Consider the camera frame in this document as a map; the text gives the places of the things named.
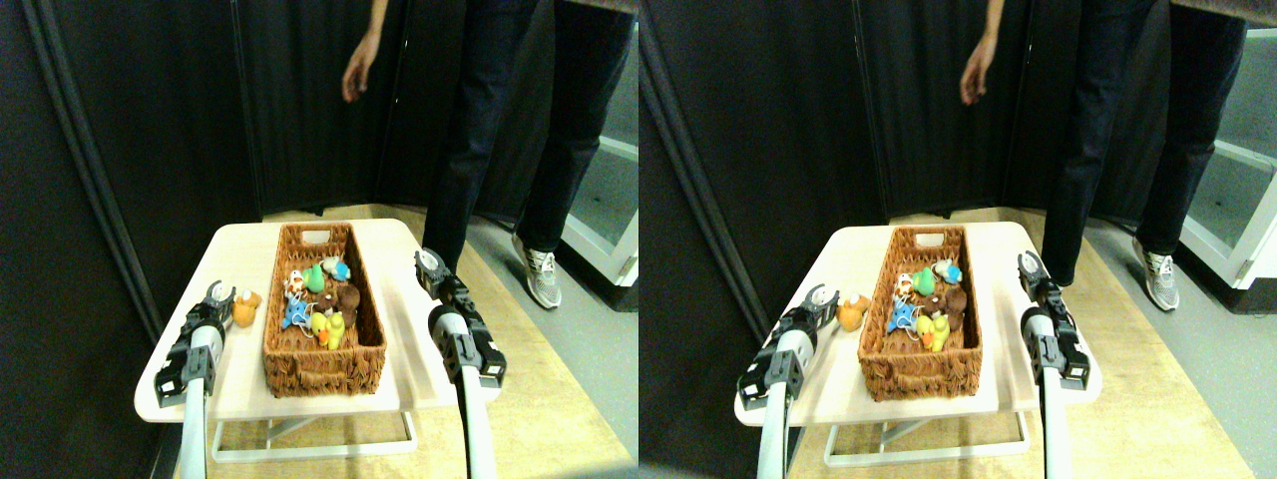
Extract grey curtain stand pole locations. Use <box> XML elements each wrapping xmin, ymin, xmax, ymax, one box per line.
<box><xmin>20</xmin><ymin>0</ymin><xmax>166</xmax><ymax>345</ymax></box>
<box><xmin>638</xmin><ymin>15</ymin><xmax>774</xmax><ymax>347</ymax></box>

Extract person's hand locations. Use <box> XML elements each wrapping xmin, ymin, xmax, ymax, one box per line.
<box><xmin>960</xmin><ymin>35</ymin><xmax>1000</xmax><ymax>108</ymax></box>
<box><xmin>341</xmin><ymin>30</ymin><xmax>383</xmax><ymax>105</ymax></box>

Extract white shelf unit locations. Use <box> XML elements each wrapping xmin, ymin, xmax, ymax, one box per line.
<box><xmin>1177</xmin><ymin>30</ymin><xmax>1277</xmax><ymax>290</ymax></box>
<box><xmin>559</xmin><ymin>60</ymin><xmax>639</xmax><ymax>290</ymax></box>

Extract brown wicker basket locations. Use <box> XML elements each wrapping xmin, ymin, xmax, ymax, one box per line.
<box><xmin>858</xmin><ymin>227</ymin><xmax>984</xmax><ymax>402</ymax></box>
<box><xmin>263</xmin><ymin>224</ymin><xmax>388</xmax><ymax>398</ymax></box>

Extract low white table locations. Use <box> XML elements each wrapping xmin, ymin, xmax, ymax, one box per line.
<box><xmin>734</xmin><ymin>223</ymin><xmax>1104</xmax><ymax>469</ymax></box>
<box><xmin>135</xmin><ymin>219</ymin><xmax>503</xmax><ymax>466</ymax></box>

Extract person's legs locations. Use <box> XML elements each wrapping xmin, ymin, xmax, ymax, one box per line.
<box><xmin>419</xmin><ymin>0</ymin><xmax>639</xmax><ymax>310</ymax></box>
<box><xmin>1038</xmin><ymin>0</ymin><xmax>1248</xmax><ymax>312</ymax></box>

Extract yellow plush toy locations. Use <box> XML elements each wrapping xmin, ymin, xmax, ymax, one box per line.
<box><xmin>309</xmin><ymin>311</ymin><xmax>348</xmax><ymax>351</ymax></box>
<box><xmin>916</xmin><ymin>314</ymin><xmax>955</xmax><ymax>353</ymax></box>

